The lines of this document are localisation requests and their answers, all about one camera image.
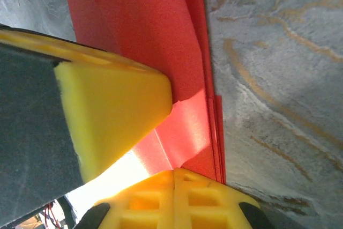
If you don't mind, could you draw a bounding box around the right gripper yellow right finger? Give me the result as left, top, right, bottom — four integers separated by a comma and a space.
174, 168, 271, 229

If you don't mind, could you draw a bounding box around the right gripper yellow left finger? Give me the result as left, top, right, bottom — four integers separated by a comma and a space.
77, 169, 175, 229

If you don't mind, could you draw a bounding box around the red square paper sheet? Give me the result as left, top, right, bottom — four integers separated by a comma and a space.
60, 0, 227, 184

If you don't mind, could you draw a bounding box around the tan oblong pad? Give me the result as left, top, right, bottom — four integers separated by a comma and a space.
14, 214, 45, 229

